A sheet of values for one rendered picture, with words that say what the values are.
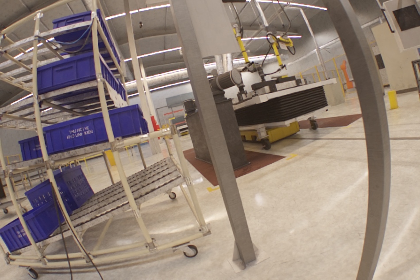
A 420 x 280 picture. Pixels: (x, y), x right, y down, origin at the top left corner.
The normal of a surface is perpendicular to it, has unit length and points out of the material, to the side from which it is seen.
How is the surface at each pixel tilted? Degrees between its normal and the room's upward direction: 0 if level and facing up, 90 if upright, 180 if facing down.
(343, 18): 90
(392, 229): 0
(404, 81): 90
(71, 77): 90
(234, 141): 90
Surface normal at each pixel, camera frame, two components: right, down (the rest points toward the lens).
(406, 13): -0.76, 0.14
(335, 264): -0.27, -0.96
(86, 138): 0.28, -0.07
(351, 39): -0.93, 0.26
